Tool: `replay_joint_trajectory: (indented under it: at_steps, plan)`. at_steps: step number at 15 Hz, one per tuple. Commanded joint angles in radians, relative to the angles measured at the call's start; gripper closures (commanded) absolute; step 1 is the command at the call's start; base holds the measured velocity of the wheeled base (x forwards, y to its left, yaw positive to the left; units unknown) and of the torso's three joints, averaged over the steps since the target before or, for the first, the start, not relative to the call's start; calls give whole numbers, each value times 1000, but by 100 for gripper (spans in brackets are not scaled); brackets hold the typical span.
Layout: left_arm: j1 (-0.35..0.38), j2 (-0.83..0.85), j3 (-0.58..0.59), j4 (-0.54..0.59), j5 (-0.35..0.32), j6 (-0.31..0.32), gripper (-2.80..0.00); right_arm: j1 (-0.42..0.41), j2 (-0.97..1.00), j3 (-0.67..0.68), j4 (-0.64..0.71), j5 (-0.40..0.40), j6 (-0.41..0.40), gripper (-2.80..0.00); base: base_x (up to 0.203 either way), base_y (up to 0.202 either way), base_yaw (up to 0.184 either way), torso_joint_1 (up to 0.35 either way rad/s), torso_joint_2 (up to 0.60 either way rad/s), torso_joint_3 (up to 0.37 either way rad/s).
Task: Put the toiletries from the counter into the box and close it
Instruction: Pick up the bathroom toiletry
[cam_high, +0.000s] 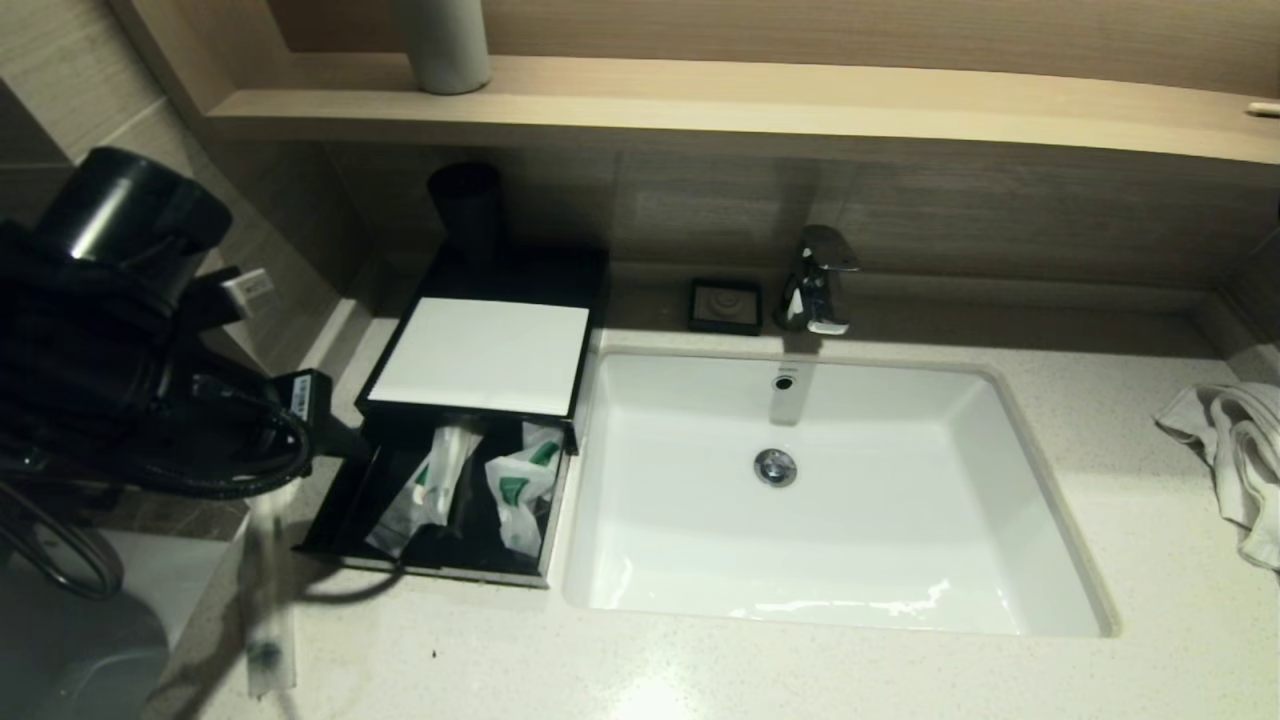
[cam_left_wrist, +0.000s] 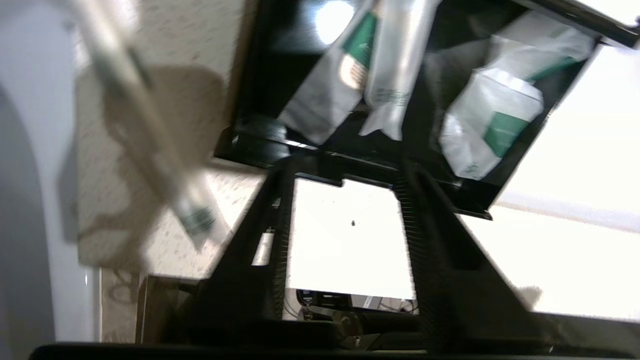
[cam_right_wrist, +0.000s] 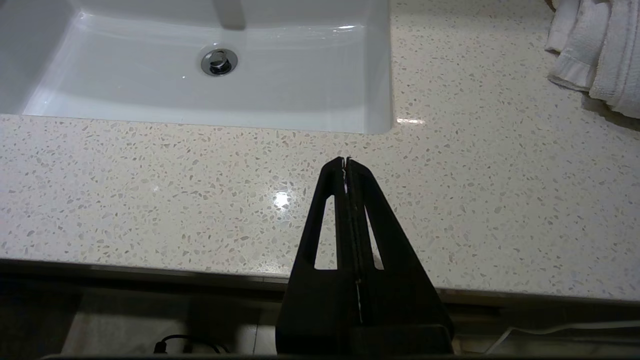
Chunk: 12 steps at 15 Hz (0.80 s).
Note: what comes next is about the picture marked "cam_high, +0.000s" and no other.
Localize black tray with white liner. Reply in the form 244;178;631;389
298;415;573;589

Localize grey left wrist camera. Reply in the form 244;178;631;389
220;266;278;321

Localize black cup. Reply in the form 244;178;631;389
428;163;506;263

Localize white crumpled towel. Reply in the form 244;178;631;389
1150;380;1280;573

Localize light wooden wall shelf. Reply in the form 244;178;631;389
205;55;1280;168

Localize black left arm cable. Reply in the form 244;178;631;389
0;375;314;501

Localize long clear toothbrush packet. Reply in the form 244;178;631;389
405;418;488;529

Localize small clear green-label packet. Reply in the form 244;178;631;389
485;450;556;556

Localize grey cylindrical cup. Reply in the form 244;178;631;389
392;0;493;98

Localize black amenity box housing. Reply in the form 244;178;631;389
355;245;611;456

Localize chrome faucet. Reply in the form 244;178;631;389
775;225;861;337

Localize black square soap dish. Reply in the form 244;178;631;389
687;278;764;337

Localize white ceramic sink basin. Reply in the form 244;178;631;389
562;345;1119;639

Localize clear green-print packet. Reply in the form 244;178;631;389
520;420;568;471

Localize chrome drain stopper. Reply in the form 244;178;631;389
753;448;798;489

